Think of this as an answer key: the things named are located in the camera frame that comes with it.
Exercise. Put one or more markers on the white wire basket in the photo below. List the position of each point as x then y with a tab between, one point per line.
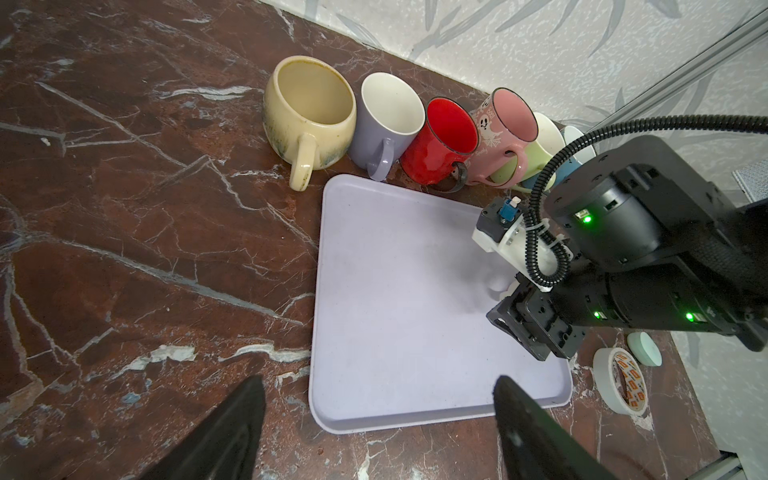
753	180

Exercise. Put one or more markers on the clear tape roll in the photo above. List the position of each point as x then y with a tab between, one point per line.
620	382

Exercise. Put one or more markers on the lavender plastic tray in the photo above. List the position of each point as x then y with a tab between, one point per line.
401	335

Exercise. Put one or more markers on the light green mug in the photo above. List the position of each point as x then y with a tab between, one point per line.
548	142

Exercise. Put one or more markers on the small mint green disc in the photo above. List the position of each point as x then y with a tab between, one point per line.
644	349

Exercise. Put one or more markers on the purple mug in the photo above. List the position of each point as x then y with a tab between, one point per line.
389	116

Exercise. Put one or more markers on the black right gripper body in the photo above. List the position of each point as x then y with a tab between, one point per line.
656	247

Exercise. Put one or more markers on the red mug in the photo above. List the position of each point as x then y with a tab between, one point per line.
437	155

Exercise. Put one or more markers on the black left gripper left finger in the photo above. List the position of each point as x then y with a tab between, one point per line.
225	444

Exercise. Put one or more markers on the pink patterned mug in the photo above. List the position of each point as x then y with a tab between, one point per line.
506	125

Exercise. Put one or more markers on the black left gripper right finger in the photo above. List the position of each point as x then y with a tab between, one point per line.
533	445

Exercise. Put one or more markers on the aluminium frame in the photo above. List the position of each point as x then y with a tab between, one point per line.
739	38

